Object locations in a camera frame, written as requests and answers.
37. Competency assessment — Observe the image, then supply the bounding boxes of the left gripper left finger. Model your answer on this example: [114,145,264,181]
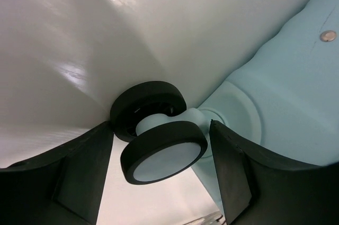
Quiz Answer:
[1,122,113,224]

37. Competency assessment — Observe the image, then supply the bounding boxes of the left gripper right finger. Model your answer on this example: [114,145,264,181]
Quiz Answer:
[209,121,338,224]

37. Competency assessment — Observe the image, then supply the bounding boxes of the light blue hardshell suitcase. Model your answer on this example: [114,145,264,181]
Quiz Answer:
[193,0,338,213]

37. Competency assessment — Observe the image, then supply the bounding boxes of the lid suitcase wheel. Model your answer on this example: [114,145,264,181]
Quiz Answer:
[110,81,210,185]

